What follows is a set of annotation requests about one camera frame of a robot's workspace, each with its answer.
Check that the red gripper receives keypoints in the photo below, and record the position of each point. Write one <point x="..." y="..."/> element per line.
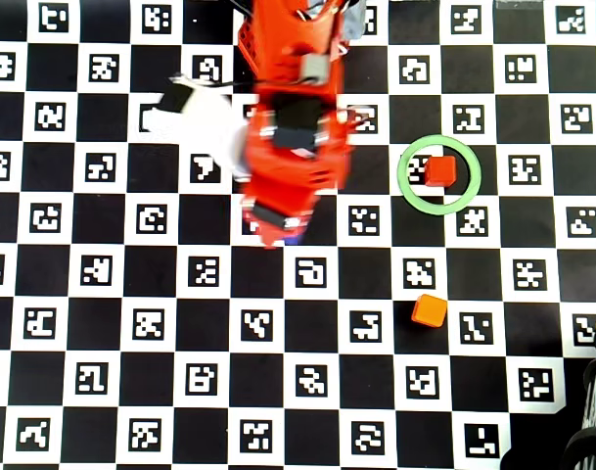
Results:
<point x="274" y="216"/>

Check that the red cube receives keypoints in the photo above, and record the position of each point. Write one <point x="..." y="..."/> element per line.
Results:
<point x="440" y="171"/>

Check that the orange cube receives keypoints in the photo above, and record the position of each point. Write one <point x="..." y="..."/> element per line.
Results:
<point x="429" y="310"/>

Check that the black white marker checkerboard mat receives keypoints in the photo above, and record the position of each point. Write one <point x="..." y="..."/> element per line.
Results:
<point x="151" y="343"/>

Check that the small grey box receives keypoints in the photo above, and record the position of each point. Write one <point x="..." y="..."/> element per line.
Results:
<point x="315" y="68"/>

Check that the black flexible coiled holder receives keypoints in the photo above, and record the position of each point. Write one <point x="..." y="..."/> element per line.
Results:
<point x="590" y="391"/>

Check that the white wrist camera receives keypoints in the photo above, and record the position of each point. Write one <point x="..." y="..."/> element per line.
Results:
<point x="204" y="122"/>

